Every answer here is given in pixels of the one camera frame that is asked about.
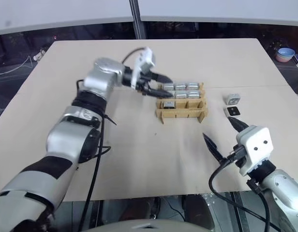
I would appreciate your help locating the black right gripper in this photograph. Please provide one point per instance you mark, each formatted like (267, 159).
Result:
(239, 158)

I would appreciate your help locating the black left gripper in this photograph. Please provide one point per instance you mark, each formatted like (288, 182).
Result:
(144, 78)

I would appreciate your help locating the grey rounded robot body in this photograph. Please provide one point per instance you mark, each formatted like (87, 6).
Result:
(149, 226)

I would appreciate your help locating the black vertical post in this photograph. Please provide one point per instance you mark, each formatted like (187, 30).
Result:
(136, 19)

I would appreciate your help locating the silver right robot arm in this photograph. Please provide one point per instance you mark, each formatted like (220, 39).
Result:
(284, 191)

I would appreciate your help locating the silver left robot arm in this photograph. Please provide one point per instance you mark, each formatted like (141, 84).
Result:
(66, 135)

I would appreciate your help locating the blue and pink bowl stack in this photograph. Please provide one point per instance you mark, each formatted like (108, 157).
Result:
(285, 54)

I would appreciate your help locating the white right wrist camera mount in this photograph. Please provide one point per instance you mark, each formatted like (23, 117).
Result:
(256, 147)

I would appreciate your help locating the small white background object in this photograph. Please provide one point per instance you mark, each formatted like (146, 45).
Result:
(39, 55)

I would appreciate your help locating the wooden slotted rack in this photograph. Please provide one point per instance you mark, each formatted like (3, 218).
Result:
(181, 113)

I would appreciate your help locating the dark rounded shape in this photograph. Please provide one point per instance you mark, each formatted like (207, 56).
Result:
(196, 206)

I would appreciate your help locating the small black-faced camera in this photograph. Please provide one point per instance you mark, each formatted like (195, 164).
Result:
(232, 111)

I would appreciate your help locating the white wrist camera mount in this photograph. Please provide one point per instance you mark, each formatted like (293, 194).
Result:
(256, 147)
(145, 59)

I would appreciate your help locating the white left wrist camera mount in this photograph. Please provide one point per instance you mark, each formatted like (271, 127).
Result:
(145, 59)

